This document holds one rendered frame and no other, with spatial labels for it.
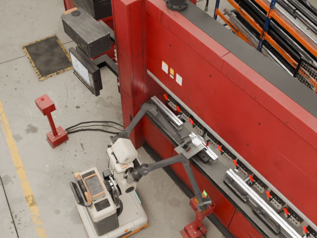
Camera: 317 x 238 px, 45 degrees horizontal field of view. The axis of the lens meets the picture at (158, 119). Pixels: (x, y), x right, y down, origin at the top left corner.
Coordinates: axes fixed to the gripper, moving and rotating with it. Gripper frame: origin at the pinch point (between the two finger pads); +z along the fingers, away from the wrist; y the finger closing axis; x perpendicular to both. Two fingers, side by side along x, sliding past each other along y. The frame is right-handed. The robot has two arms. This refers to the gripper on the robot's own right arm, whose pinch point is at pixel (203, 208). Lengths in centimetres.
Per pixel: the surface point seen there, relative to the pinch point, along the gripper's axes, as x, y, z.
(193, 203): 9.7, -4.6, -1.2
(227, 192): -0.7, 29.1, -2.0
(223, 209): -4.0, 19.7, 29.3
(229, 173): 12.0, 41.1, -8.6
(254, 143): -2, 60, -78
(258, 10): 186, 214, 21
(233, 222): -19.5, 20.8, 34.0
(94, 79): 145, -21, -81
